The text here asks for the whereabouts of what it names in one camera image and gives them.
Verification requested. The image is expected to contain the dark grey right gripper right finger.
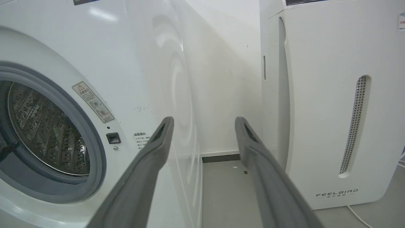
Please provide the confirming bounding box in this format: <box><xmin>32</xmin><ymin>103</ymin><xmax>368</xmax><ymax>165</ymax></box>
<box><xmin>235</xmin><ymin>117</ymin><xmax>326</xmax><ymax>228</ymax></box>

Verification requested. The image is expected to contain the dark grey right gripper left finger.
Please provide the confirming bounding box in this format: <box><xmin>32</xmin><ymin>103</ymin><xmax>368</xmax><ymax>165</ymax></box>
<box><xmin>86</xmin><ymin>117</ymin><xmax>175</xmax><ymax>228</ymax></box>

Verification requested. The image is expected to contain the white front-load washing machine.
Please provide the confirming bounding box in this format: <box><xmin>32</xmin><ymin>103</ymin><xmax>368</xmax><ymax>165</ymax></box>
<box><xmin>0</xmin><ymin>0</ymin><xmax>203</xmax><ymax>228</ymax></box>

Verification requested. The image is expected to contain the white Feelbird air purifier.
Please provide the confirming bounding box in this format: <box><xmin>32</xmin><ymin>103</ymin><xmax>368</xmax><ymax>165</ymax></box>
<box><xmin>259</xmin><ymin>0</ymin><xmax>405</xmax><ymax>210</ymax></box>

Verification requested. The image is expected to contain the white power cable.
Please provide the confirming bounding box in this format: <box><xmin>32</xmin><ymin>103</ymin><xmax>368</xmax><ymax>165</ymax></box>
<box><xmin>347</xmin><ymin>205</ymin><xmax>374</xmax><ymax>228</ymax></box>

